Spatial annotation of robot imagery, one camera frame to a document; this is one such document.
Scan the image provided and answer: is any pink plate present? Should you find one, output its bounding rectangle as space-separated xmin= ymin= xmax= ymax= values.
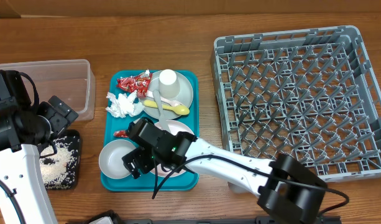
xmin=152 ymin=120 xmax=196 ymax=173

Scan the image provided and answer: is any small red wrapper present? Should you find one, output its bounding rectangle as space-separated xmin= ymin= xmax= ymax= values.
xmin=113 ymin=130 xmax=129 ymax=138

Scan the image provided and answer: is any grey bowl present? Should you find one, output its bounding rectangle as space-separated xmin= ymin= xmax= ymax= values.
xmin=99 ymin=139 xmax=135 ymax=179

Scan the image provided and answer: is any white napkin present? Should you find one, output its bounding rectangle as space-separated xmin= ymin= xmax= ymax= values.
xmin=106 ymin=90 xmax=145 ymax=118

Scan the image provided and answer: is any large red snack wrapper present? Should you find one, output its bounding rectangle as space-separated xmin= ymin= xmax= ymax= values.
xmin=116 ymin=69 xmax=152 ymax=98

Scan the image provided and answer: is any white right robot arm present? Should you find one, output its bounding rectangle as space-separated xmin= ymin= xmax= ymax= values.
xmin=122 ymin=117 xmax=350 ymax=224

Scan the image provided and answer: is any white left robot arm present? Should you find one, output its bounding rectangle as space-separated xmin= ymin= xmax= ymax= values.
xmin=0 ymin=70 xmax=78 ymax=223

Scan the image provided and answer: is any black food waste tray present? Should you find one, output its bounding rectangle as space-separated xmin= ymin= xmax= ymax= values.
xmin=39 ymin=129 xmax=83 ymax=191

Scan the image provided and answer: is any grey dishwasher rack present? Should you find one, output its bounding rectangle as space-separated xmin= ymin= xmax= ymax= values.
xmin=211 ymin=26 xmax=381 ymax=182

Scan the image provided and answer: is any teal plastic tray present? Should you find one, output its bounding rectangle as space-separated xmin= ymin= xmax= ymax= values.
xmin=101 ymin=70 xmax=200 ymax=192

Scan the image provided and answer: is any clear plastic bin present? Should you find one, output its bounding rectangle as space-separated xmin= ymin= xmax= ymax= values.
xmin=0 ymin=59 xmax=96 ymax=121

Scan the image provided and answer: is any grey plate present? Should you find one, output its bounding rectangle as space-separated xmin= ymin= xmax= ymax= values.
xmin=140 ymin=70 xmax=193 ymax=108

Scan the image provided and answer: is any yellow plastic spoon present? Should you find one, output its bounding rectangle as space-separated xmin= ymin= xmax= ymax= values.
xmin=143 ymin=100 xmax=190 ymax=115

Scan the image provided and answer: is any pile of white rice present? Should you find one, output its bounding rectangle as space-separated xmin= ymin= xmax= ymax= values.
xmin=39 ymin=138 xmax=81 ymax=190

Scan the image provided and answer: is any grey plastic knife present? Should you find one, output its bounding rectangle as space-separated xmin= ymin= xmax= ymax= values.
xmin=153 ymin=90 xmax=171 ymax=133

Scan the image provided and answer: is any white paper cup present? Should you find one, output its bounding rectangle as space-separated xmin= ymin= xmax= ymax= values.
xmin=158 ymin=69 xmax=180 ymax=98

